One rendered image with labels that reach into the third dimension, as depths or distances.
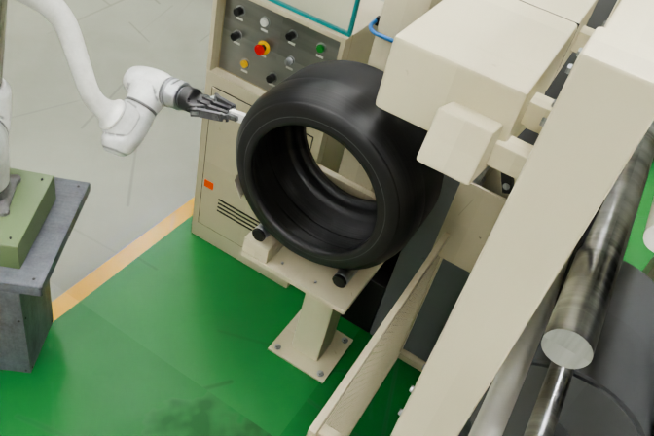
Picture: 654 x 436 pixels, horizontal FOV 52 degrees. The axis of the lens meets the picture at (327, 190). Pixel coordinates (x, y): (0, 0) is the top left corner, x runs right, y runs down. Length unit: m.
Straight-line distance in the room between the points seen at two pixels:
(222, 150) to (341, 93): 1.26
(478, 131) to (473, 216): 0.90
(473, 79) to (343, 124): 0.53
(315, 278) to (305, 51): 0.86
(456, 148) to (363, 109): 0.56
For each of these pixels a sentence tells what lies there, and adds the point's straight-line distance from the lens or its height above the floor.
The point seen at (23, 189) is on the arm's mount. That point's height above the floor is 0.75.
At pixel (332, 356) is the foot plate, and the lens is 2.87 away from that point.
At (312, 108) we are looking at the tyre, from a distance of 1.63.
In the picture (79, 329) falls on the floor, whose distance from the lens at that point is 2.88.
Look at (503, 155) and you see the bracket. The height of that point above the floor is 1.67.
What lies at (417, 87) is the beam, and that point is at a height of 1.71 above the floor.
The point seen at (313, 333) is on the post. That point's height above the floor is 0.16.
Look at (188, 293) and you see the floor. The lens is 2.99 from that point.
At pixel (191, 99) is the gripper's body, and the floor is 1.17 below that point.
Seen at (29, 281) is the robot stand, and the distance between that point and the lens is 2.19.
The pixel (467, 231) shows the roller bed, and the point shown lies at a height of 1.04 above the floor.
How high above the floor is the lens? 2.28
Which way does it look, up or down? 39 degrees down
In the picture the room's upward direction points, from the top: 15 degrees clockwise
